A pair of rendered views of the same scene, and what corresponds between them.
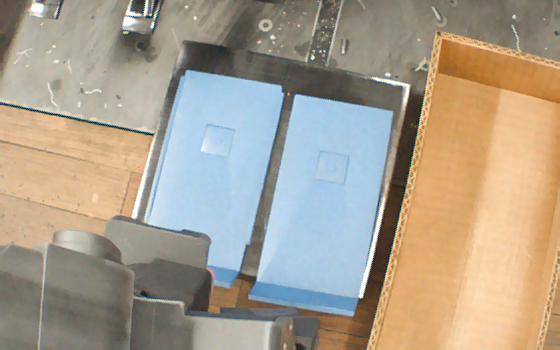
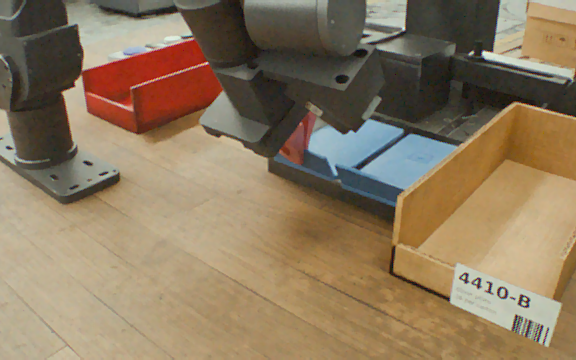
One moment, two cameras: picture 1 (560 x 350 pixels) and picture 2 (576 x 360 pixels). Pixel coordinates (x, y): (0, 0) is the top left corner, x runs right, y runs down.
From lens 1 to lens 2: 0.62 m
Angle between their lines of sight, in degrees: 43
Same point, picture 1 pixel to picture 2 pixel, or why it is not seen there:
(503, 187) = (544, 208)
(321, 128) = (420, 145)
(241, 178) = (360, 148)
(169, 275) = not seen: hidden behind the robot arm
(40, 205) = (226, 145)
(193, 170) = (332, 139)
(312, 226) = (395, 172)
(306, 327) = (373, 61)
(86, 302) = not seen: outside the picture
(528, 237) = (562, 234)
